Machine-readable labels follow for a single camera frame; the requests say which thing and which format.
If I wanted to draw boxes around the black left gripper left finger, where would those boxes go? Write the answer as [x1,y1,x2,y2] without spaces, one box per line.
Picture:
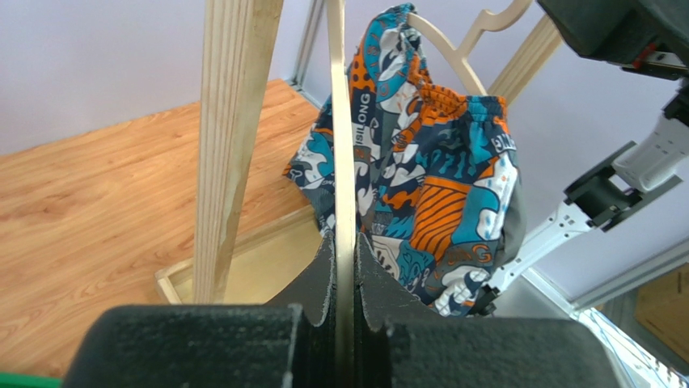
[62,234,336,387]

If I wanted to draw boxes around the green plastic tray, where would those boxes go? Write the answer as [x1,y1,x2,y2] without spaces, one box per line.
[0,372,61,388]

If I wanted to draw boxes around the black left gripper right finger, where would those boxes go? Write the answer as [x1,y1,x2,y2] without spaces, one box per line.
[354,235,619,388]

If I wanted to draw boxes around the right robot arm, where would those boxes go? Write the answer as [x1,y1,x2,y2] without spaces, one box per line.
[471,0,688,316]

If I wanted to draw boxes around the wooden clothes rack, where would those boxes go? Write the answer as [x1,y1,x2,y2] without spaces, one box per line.
[155,1,563,304]

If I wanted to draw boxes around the patterned blue orange shorts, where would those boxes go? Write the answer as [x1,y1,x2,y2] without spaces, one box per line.
[282,2,527,318]

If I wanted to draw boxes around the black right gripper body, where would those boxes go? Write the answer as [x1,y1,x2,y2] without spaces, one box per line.
[538,0,688,81]

